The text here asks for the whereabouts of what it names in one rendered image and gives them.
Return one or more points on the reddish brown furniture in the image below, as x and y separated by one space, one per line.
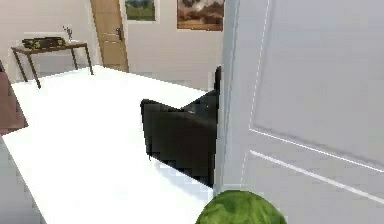
10 106

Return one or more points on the green lettuce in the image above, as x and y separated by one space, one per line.
240 208

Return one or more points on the framed brown landscape picture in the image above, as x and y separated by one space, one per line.
200 15

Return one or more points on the brown wooden room door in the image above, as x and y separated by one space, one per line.
110 36

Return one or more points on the brown wooden side table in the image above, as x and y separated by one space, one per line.
50 50

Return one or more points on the black and yellow box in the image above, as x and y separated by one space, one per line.
43 42

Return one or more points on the framed green landscape picture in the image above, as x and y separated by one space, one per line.
140 10

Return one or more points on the small vase with twigs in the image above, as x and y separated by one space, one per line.
69 34

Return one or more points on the black sofa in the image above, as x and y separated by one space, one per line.
180 136

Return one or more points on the white panelled room door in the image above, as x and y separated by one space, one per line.
300 100

